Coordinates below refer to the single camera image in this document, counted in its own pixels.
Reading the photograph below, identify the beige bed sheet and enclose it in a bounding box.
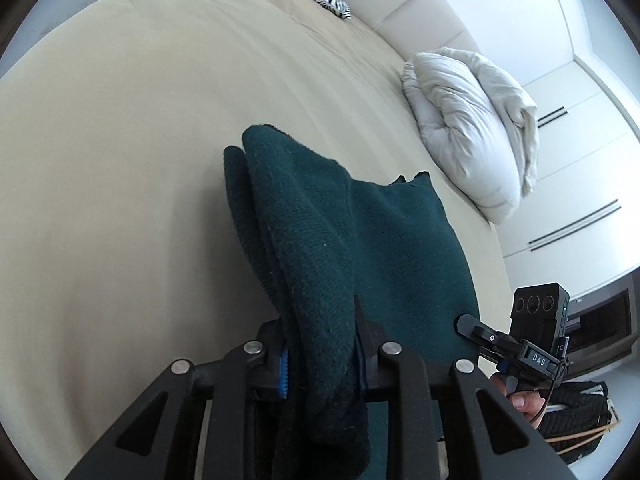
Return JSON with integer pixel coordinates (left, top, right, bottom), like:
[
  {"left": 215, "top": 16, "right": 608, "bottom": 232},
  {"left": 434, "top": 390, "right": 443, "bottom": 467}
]
[{"left": 1, "top": 0, "right": 511, "bottom": 479}]

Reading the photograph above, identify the dark green knit garment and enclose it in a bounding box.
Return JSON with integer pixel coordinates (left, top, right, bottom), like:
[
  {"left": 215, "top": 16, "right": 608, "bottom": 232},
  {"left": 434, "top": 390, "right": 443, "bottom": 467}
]
[{"left": 224, "top": 125, "right": 478, "bottom": 479}]

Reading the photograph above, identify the white wardrobe with handles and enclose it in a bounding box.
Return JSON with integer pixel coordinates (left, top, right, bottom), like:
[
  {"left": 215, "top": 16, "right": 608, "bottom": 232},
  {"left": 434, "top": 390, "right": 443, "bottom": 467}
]
[{"left": 491, "top": 0, "right": 640, "bottom": 302}]

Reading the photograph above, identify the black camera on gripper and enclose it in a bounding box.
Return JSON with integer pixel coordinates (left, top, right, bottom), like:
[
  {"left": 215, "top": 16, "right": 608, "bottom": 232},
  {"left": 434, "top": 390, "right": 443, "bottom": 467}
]
[{"left": 509, "top": 283, "right": 570, "bottom": 356}]

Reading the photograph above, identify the white folded duvet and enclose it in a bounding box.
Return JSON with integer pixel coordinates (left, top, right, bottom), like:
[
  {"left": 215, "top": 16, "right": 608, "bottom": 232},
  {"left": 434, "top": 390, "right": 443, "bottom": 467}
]
[{"left": 401, "top": 47, "right": 539, "bottom": 226}]

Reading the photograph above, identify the black cable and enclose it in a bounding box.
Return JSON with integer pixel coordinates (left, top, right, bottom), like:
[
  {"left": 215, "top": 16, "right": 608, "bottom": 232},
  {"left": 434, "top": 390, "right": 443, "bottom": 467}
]
[{"left": 529, "top": 339, "right": 572, "bottom": 426}]

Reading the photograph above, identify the person's right hand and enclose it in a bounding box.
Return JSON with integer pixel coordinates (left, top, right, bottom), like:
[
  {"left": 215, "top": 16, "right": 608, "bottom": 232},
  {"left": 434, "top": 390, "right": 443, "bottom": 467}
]
[{"left": 490, "top": 373, "right": 546, "bottom": 429}]

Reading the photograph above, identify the black bag on floor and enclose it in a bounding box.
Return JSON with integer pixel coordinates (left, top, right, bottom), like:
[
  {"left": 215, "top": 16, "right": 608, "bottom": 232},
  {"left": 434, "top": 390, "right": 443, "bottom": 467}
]
[{"left": 538, "top": 382, "right": 620, "bottom": 465}]

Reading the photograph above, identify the cream upholstered headboard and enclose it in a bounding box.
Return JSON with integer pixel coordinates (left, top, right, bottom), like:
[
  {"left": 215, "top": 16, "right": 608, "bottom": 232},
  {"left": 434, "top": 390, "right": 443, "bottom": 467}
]
[{"left": 344, "top": 0, "right": 480, "bottom": 61}]

